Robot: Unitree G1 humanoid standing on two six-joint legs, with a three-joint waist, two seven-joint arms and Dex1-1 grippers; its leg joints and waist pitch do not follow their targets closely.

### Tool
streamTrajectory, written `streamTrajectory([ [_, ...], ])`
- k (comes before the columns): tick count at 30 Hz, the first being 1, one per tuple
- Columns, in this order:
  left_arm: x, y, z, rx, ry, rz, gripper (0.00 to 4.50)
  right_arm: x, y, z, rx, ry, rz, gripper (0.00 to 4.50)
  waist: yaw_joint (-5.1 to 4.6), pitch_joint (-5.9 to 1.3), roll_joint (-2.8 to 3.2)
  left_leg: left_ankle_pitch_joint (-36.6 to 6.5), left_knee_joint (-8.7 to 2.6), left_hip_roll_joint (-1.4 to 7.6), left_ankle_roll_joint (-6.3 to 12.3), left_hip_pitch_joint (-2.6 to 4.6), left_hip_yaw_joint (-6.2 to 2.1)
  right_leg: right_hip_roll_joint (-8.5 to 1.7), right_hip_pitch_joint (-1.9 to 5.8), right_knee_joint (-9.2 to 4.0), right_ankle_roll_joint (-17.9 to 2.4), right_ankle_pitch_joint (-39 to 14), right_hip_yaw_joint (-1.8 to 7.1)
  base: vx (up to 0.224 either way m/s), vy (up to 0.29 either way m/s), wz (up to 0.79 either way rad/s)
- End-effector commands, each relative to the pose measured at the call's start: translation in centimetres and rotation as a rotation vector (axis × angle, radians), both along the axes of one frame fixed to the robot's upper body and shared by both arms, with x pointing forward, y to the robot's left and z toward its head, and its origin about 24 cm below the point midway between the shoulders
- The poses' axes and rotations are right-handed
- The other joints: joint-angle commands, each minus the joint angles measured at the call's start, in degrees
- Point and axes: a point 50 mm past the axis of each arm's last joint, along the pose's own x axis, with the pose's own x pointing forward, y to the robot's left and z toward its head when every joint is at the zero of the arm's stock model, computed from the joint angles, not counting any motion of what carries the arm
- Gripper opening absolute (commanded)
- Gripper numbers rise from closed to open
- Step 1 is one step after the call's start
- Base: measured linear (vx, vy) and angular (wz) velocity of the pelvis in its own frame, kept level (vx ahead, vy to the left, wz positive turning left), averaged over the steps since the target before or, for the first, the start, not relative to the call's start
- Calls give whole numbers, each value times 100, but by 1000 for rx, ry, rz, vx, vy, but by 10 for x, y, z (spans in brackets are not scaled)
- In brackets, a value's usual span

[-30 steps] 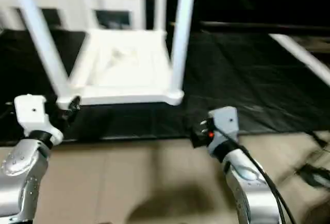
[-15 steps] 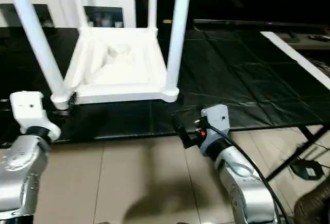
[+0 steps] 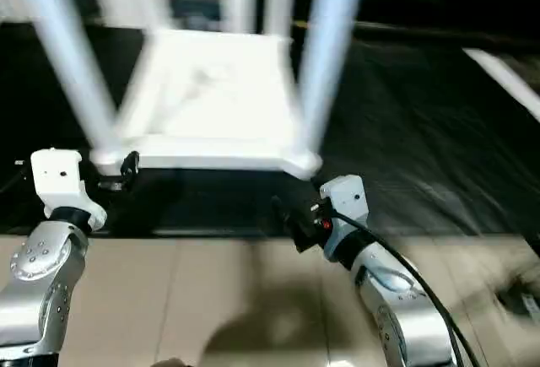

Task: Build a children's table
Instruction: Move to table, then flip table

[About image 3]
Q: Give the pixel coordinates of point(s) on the white plastic table leg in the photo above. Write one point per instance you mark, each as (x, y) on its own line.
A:
(278, 0)
(72, 63)
(329, 55)
(148, 0)

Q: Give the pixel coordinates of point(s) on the black work mat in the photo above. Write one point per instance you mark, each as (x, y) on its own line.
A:
(405, 131)

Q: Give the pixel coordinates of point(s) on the tan label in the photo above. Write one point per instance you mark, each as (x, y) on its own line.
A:
(299, 24)

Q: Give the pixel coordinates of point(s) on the white plastic table top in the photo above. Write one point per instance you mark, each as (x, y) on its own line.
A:
(211, 89)

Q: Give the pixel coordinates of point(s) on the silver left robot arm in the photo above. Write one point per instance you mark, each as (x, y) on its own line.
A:
(42, 291)

